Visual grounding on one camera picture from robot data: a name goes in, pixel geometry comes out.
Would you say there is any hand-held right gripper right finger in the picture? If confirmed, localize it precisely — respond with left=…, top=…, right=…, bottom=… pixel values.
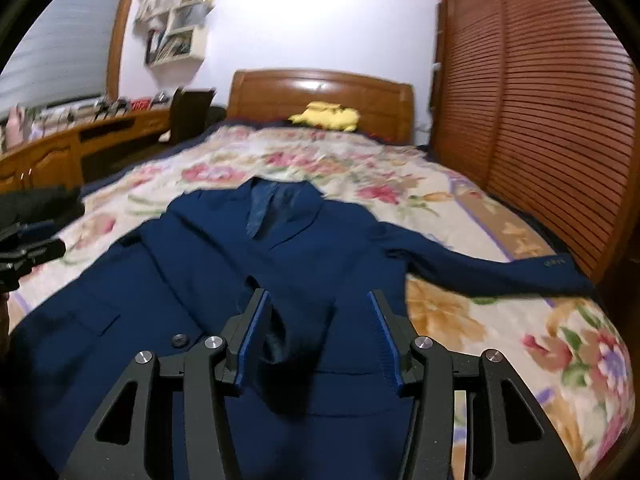
left=369, top=291, right=581, bottom=480

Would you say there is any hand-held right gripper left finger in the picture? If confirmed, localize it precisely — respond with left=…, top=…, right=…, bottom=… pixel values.
left=60, top=288, right=272, bottom=480

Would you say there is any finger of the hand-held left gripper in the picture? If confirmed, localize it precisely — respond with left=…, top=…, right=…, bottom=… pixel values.
left=0, top=238, right=67, bottom=267

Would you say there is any blue suit jacket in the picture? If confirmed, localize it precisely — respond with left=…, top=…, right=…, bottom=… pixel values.
left=7, top=177, right=596, bottom=480

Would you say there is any black cloth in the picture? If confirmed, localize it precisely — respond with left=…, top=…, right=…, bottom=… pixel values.
left=0, top=187, right=85, bottom=233

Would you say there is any wooden desk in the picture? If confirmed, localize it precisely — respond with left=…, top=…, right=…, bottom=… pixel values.
left=0, top=107, right=176, bottom=196

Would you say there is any row of books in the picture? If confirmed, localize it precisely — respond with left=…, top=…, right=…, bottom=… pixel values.
left=0, top=91, right=171, bottom=153

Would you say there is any floral blanket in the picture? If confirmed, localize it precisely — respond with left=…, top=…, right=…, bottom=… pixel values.
left=10, top=125, right=636, bottom=480

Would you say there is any dark wooden chair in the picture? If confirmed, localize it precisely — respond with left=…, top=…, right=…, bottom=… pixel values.
left=170, top=87, right=217, bottom=146

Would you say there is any grey window blind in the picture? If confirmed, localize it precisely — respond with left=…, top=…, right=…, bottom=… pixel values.
left=0, top=0, right=133, bottom=111

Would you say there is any yellow plush toy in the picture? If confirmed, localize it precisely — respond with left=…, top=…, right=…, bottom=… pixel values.
left=289, top=101, right=361, bottom=132

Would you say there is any wooden bed headboard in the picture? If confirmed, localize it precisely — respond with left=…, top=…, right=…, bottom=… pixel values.
left=227, top=69, right=417, bottom=146

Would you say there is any wooden louvered wardrobe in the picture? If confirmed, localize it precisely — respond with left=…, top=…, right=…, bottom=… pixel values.
left=430, top=0, right=640, bottom=281

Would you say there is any white wall shelf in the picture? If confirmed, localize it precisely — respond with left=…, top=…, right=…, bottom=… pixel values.
left=134, top=0, right=216, bottom=67

